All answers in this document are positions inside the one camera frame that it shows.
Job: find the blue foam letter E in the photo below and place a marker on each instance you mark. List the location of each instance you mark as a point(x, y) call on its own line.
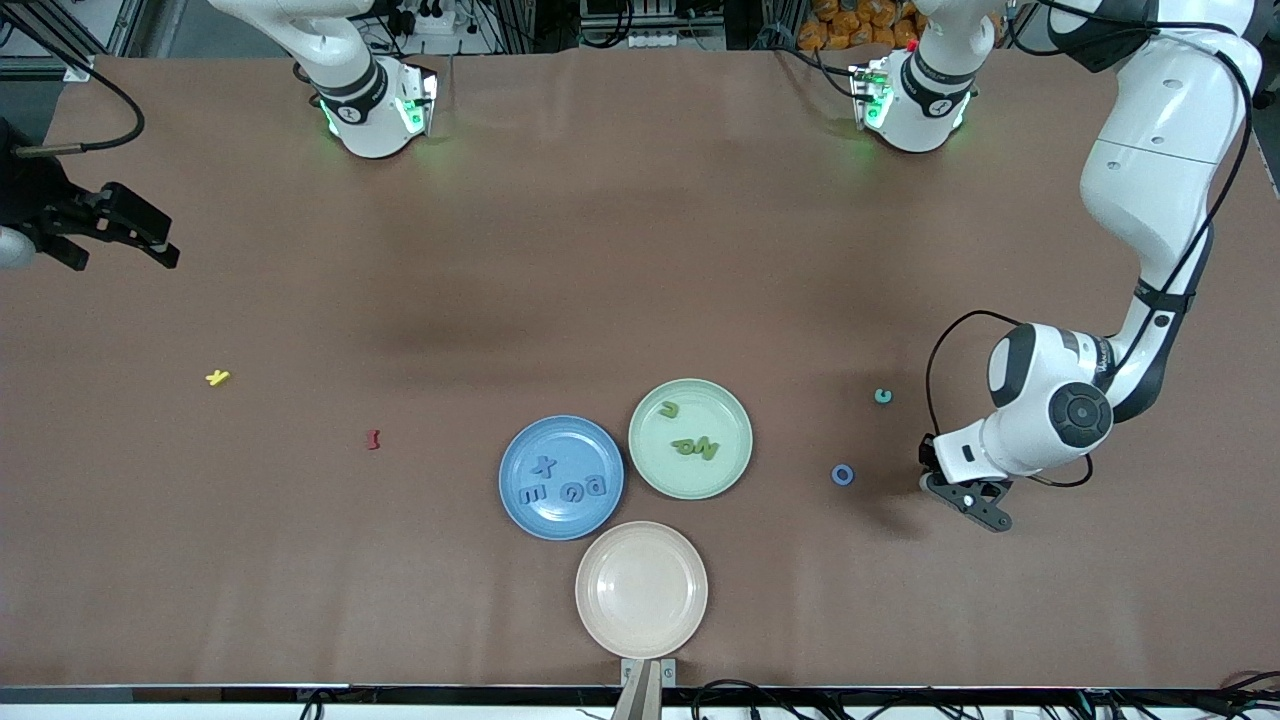
point(531, 495)

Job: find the blue foam letter O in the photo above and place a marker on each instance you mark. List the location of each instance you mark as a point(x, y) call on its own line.
point(842, 475)

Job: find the aluminium frame post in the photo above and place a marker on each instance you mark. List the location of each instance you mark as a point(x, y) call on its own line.
point(50, 45)

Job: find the white power strip black plugs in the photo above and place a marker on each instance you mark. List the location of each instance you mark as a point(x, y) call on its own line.
point(420, 18)

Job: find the blue foam capital letter G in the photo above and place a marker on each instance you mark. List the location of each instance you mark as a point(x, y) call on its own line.
point(596, 486)

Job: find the blue foam letter X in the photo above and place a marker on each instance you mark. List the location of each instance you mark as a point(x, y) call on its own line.
point(542, 466)

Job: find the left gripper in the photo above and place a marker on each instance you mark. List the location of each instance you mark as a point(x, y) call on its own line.
point(927, 452)

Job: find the beige plate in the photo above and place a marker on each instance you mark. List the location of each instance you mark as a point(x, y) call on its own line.
point(641, 590)

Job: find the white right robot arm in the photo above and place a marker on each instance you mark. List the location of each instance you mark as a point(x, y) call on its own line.
point(370, 100)

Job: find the green foam letter N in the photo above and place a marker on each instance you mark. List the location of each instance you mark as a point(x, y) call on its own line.
point(708, 450)

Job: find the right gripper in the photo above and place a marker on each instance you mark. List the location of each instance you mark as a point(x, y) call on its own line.
point(32, 196)

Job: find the bag of orange items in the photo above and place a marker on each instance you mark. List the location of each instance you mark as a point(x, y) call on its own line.
point(845, 25)

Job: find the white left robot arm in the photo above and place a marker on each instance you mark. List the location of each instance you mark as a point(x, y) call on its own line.
point(1150, 150)

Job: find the green plate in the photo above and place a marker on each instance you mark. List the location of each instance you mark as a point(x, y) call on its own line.
point(700, 480)

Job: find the grey metal bracket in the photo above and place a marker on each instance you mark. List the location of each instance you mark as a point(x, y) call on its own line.
point(648, 675)

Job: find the blue foam lowercase letter g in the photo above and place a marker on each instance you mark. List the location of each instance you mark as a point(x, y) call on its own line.
point(573, 491)

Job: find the blue plate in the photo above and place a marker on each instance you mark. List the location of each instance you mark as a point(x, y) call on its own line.
point(561, 520)

